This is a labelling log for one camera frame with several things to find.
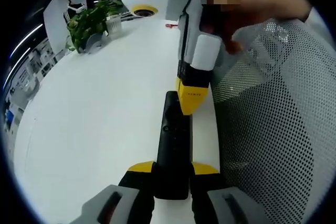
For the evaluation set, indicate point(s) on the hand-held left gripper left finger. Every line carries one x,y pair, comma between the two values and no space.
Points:
141,208

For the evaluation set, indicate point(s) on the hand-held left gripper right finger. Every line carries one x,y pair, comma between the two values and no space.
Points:
204,203

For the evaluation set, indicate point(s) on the black remote control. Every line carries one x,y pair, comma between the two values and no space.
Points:
173,155

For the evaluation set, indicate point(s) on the person's right hand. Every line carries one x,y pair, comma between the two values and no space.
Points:
223,22

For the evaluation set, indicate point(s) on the red clip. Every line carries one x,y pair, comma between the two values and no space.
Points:
171,26

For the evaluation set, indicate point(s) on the green leafy plant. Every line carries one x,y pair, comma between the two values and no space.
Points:
89,22

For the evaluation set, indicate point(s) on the grey plant pot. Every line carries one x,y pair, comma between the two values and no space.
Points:
92,43

